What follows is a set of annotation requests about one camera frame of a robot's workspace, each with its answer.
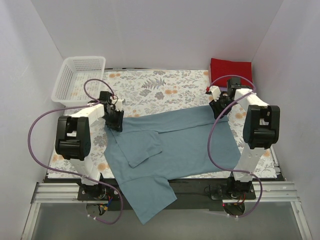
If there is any blue-grey t shirt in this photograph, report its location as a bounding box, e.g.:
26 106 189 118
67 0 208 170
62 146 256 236
104 105 241 224

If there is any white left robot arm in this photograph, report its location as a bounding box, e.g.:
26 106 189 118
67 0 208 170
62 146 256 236
55 91 125 200

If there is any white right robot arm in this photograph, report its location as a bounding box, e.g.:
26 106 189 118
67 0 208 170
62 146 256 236
206 75 280 199

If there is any folded red t shirt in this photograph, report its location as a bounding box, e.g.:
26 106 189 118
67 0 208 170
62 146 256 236
208 58 253 83

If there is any white plastic mesh basket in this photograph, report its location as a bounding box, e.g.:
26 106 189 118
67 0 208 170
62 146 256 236
51 56 106 107

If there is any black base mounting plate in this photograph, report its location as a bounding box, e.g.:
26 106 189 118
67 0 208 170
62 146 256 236
77 177 261 211

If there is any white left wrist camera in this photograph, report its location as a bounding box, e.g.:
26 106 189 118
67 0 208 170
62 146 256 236
113 98 125 112

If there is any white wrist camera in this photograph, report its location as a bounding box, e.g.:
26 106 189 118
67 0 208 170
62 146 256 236
113 98 125 112
205 85 221 102

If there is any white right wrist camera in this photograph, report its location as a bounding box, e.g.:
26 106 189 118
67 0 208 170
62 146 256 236
205 85 221 102

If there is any aluminium extrusion rail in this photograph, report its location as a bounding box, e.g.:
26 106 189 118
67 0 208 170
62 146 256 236
21 181 312 240

